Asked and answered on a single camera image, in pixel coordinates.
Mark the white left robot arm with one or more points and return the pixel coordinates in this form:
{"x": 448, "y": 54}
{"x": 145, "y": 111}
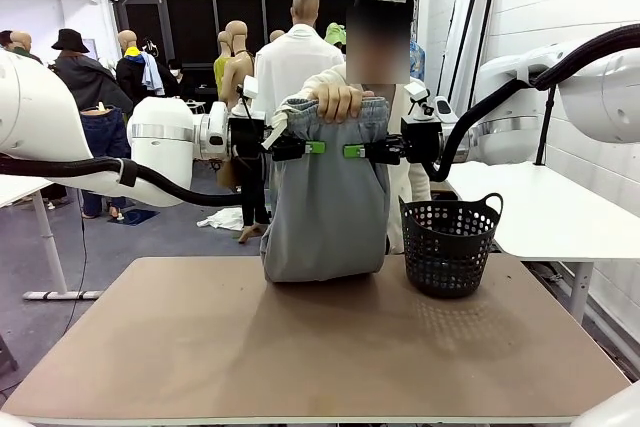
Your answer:
{"x": 160, "y": 132}

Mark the dark grey metal stand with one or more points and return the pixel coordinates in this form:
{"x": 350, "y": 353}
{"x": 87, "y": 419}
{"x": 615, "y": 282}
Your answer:
{"x": 6, "y": 357}

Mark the wide white side table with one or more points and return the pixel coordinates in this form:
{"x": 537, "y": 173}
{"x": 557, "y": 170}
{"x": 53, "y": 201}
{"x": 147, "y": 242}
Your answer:
{"x": 550, "y": 212}

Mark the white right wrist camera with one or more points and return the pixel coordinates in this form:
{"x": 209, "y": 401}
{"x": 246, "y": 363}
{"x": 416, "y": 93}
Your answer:
{"x": 416, "y": 90}

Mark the small white background table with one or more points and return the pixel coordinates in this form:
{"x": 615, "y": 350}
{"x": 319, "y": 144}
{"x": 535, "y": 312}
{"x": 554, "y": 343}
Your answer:
{"x": 196, "y": 106}

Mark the person with white face mask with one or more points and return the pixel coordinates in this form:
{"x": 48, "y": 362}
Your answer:
{"x": 175, "y": 67}

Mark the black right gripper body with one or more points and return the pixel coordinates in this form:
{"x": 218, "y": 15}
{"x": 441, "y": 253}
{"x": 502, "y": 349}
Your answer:
{"x": 422, "y": 142}

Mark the mannequin in cream jacket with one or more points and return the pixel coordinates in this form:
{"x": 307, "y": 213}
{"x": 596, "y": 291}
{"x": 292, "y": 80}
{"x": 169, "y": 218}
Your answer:
{"x": 21, "y": 41}

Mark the mannequin in yellow top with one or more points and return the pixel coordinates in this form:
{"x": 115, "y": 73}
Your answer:
{"x": 221, "y": 72}

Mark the mannequin in white shirt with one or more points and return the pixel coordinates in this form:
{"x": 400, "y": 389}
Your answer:
{"x": 295, "y": 62}

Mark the person's right hand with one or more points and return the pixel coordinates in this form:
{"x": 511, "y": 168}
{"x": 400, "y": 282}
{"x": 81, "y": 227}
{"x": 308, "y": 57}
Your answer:
{"x": 340, "y": 104}

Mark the black framed white reflector panel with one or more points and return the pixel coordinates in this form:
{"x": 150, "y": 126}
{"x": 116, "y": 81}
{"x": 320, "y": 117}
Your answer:
{"x": 484, "y": 22}
{"x": 457, "y": 37}

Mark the white table with T-foot leg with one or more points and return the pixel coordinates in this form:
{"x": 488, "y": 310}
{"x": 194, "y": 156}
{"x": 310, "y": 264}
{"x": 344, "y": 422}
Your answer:
{"x": 52, "y": 257}

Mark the man in blue floral shirt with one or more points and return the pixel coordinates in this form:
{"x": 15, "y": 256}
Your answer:
{"x": 417, "y": 59}

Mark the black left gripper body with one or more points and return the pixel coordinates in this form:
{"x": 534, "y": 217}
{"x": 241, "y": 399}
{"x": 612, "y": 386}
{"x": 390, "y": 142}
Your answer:
{"x": 247, "y": 139}

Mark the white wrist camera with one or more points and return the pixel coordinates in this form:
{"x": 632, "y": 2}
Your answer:
{"x": 416, "y": 90}
{"x": 250, "y": 87}

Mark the small beige mannequin head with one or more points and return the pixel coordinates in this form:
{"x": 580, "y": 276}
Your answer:
{"x": 276, "y": 36}

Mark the bare beige mannequin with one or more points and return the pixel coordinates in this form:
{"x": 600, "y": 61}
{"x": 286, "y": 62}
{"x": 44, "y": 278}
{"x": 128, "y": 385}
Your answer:
{"x": 239, "y": 72}

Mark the person in blue jeans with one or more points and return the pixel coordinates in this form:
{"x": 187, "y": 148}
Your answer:
{"x": 105, "y": 142}

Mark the person's right forearm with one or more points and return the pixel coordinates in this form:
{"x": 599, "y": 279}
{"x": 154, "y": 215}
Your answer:
{"x": 325, "y": 78}

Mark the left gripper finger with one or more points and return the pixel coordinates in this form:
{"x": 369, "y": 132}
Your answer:
{"x": 300, "y": 151}
{"x": 292, "y": 139}

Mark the black perforated plastic basket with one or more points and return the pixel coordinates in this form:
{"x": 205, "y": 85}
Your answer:
{"x": 445, "y": 267}

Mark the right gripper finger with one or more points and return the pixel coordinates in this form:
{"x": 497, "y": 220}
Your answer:
{"x": 380, "y": 154}
{"x": 385, "y": 140}

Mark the person in cream cardigan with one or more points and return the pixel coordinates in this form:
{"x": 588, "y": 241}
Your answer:
{"x": 417, "y": 182}

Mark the grey training pants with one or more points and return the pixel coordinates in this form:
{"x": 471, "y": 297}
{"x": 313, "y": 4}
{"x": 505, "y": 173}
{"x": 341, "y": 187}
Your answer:
{"x": 325, "y": 207}

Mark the person in black bucket hat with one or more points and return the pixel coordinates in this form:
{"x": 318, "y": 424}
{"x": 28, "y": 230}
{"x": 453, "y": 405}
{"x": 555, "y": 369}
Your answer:
{"x": 85, "y": 82}

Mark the white cloth on floor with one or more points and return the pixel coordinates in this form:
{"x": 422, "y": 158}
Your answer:
{"x": 222, "y": 221}

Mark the mannequin with yellow scarf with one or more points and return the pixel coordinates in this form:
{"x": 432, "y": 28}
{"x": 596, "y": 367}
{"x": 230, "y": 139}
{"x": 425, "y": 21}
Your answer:
{"x": 131, "y": 72}

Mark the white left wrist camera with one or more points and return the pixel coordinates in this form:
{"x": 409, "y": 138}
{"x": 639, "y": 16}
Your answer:
{"x": 250, "y": 87}

